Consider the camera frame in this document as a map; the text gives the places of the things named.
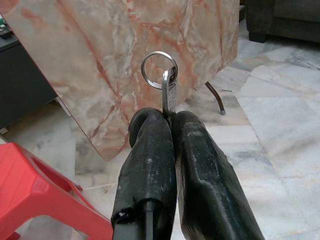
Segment silver key bunch with ring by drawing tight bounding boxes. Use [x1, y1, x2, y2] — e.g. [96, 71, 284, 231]
[140, 50, 179, 118]

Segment black tv console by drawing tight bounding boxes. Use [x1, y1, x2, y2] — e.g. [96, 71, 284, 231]
[0, 37, 58, 130]

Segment dark grey sofa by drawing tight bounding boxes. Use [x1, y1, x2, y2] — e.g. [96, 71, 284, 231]
[244, 0, 320, 43]

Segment dark brown table leg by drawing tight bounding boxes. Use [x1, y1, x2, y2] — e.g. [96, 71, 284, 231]
[204, 81, 226, 116]

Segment marble table with red edge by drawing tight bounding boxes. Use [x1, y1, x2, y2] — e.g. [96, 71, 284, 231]
[4, 0, 241, 162]

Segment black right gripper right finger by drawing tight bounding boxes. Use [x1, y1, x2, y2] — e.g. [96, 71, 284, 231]
[171, 110, 266, 240]

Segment red plastic stool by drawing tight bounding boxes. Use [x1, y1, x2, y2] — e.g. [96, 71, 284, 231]
[0, 142, 113, 240]

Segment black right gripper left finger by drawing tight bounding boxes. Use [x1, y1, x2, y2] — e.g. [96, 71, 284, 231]
[110, 108, 177, 240]

